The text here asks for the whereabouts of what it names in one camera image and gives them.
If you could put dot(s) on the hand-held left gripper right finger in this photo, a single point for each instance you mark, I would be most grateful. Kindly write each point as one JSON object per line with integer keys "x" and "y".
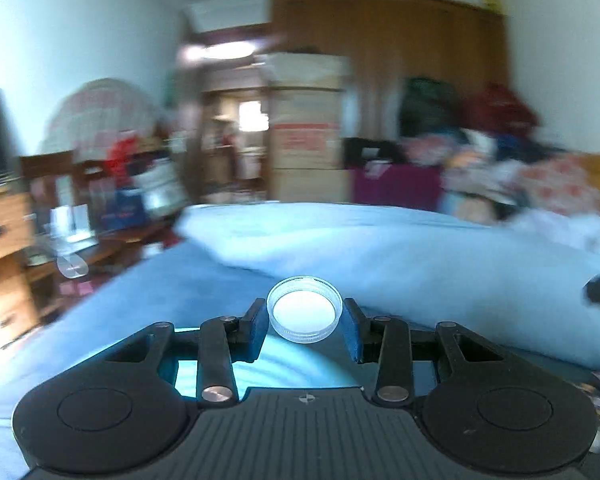
{"x": 353, "y": 332}

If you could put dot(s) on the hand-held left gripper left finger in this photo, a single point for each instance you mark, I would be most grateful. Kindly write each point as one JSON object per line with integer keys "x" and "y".
{"x": 255, "y": 331}

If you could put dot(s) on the white plastic jar lid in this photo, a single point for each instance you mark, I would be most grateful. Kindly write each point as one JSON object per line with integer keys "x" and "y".
{"x": 305, "y": 312}

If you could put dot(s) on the white blanket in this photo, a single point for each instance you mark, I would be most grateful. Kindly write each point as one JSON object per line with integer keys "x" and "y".
{"x": 570, "y": 232}

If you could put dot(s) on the light blue quilt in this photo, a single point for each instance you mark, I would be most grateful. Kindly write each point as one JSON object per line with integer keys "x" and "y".
{"x": 380, "y": 255}

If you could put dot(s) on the red dotted cloth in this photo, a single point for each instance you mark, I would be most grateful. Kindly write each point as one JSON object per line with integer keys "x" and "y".
{"x": 560, "y": 185}

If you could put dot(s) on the purple cloth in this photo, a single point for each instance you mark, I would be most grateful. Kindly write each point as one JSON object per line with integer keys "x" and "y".
{"x": 395, "y": 187}

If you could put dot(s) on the plain cardboard box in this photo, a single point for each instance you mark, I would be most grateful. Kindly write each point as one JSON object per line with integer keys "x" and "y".
{"x": 305, "y": 106}
{"x": 310, "y": 185}

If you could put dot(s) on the white printed plastic bag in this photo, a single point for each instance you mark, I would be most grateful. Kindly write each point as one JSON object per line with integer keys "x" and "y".
{"x": 160, "y": 187}

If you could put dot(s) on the dark blue bag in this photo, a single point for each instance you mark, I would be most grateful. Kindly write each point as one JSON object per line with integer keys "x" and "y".
{"x": 124, "y": 207}

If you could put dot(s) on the black cloth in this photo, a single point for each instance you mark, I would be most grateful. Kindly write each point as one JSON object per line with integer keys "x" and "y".
{"x": 370, "y": 152}

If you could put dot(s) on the cardboard box with red print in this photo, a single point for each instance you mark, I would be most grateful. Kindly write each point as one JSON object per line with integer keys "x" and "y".
{"x": 305, "y": 145}

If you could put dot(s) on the pile of mixed clothes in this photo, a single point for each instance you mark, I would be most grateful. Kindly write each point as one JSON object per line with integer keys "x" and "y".
{"x": 460, "y": 155}

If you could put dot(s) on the dark red garment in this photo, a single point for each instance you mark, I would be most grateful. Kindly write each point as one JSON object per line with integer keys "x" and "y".
{"x": 500, "y": 107}

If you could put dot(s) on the clear plastic container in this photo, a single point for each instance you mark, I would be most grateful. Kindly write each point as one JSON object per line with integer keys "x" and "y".
{"x": 72, "y": 222}

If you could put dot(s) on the red ribbon bag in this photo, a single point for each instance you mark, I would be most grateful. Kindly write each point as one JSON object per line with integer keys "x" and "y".
{"x": 121, "y": 157}

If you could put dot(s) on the wooden chair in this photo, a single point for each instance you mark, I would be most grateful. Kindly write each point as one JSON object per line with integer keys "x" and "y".
{"x": 45, "y": 175}
{"x": 92, "y": 172}

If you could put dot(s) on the dark green plastic bag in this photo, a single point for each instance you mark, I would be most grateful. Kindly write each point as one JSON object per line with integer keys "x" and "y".
{"x": 427, "y": 105}

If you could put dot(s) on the white topped cardboard box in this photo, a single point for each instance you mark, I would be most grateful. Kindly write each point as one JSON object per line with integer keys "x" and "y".
{"x": 307, "y": 71}

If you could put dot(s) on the wooden dresser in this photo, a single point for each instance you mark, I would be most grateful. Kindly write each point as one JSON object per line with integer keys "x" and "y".
{"x": 2, "y": 240}

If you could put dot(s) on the striped cloth cover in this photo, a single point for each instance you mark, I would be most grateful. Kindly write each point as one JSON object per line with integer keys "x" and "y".
{"x": 100, "y": 110}

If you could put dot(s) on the brown wooden wardrobe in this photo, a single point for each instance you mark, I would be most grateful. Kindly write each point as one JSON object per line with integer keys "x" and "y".
{"x": 395, "y": 45}

